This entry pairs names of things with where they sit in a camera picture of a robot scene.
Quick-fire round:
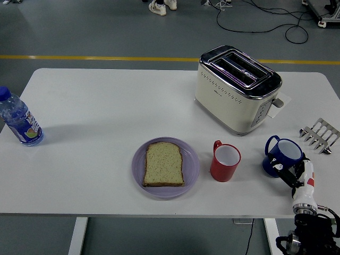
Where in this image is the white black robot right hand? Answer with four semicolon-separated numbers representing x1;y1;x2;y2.
267;156;317;207

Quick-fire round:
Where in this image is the blue cup white inside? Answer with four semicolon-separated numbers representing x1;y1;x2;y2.
262;135;304;178

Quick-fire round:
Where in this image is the red cup white inside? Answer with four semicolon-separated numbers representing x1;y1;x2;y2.
209;140;242;182

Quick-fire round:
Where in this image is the slice of toast bread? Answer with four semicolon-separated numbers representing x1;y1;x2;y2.
142;141;185;188

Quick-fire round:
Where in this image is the white table leg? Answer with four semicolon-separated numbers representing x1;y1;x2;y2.
67;217;89;255
263;217;285;255

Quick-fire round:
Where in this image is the silver metal toast rack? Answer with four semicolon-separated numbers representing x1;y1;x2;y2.
299;118;340;155

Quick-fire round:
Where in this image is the white paper sheet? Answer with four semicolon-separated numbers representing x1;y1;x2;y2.
267;91;292;119

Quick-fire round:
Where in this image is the cream chrome two-slot toaster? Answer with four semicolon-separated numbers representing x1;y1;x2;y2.
194;45;284;137

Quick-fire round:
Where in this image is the purple round plate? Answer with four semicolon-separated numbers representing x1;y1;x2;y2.
131;136;200;201

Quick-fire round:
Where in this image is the clear water bottle blue cap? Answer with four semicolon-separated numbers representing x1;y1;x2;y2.
0;86;45;147

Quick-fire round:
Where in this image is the thin black hanging cable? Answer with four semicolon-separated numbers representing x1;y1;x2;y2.
244;218;255;255

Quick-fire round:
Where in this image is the black floor cable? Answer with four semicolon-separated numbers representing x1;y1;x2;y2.
216;0;330;44

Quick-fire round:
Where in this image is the grey wheeled equipment frame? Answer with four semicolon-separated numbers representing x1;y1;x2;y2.
301;0;340;27

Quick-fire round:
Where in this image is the white wire floor stand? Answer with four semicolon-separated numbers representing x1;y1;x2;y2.
214;0;232;11

